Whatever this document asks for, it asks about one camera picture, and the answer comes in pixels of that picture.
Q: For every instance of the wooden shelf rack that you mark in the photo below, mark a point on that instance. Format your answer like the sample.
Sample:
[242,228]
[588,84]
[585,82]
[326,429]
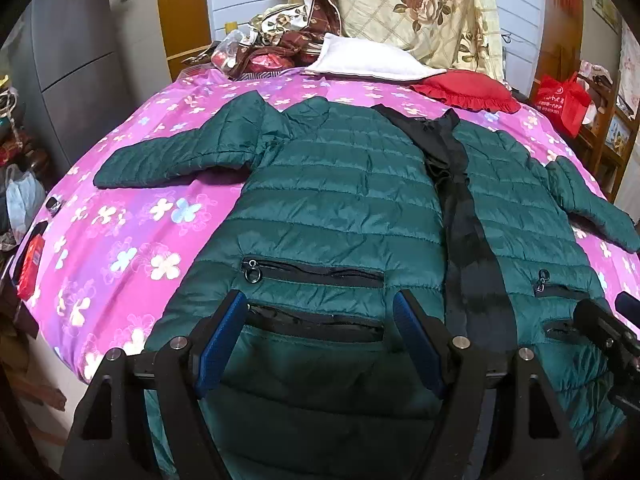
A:
[604,146]

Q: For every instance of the white plastic bag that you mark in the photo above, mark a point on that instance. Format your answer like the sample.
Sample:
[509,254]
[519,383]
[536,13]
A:
[24,197]

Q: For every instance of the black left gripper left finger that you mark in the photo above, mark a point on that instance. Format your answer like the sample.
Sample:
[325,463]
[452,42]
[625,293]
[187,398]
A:
[111,437]

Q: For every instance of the red shopping bag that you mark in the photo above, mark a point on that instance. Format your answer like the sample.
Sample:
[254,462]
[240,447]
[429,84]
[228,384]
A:
[564,103]

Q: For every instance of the red packet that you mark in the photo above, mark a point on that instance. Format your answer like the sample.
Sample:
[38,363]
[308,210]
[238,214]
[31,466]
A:
[27,283]

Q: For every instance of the pink floral bed cover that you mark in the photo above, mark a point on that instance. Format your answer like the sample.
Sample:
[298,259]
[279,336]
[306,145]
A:
[113,257]

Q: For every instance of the white pillow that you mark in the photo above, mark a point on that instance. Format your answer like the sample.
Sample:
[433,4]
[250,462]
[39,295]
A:
[356,57]

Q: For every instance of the grey wardrobe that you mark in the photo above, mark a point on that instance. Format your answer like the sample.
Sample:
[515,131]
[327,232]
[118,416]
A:
[81,67]

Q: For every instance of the beige floral quilt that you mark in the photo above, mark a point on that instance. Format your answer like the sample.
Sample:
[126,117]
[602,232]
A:
[451,34]

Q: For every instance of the brown patterned blanket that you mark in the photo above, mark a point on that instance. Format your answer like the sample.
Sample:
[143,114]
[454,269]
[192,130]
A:
[283,36]

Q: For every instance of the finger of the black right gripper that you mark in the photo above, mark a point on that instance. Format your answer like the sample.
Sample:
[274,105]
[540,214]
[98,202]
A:
[627,305]
[619,346]

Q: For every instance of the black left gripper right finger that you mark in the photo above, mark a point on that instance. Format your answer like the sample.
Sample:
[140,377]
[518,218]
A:
[499,418]

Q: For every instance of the dark green puffer jacket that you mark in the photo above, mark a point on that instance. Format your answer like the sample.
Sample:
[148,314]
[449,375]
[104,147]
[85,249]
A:
[344,207]

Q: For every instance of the red ruffled pillow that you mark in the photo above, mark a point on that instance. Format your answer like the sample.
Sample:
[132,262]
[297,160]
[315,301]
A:
[469,91]

